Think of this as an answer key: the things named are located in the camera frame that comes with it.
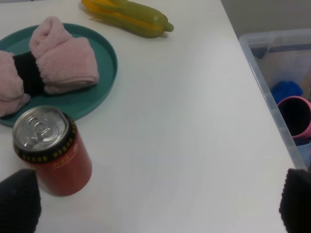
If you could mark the yellow green toy corn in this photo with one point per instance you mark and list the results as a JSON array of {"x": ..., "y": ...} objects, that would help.
[{"x": 133, "y": 17}]

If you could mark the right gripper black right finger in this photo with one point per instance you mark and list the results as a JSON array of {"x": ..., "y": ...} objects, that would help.
[{"x": 295, "y": 205}]

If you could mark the pink towel black band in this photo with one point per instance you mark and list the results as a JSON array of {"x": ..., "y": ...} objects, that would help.
[{"x": 55, "y": 64}]

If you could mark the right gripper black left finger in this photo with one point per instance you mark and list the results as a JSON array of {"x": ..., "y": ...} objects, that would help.
[{"x": 20, "y": 202}]

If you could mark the teal round plate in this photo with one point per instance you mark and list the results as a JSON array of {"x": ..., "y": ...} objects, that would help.
[{"x": 81, "y": 102}]

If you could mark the red drink can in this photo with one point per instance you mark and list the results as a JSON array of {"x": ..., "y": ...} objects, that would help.
[{"x": 48, "y": 140}]

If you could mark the pink cup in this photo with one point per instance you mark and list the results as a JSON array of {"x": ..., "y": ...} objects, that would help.
[{"x": 296, "y": 112}]

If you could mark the blue object in bin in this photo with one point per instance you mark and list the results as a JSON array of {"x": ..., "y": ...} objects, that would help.
[{"x": 285, "y": 89}]

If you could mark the clear plastic storage bin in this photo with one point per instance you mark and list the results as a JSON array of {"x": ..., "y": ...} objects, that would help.
[{"x": 275, "y": 57}]

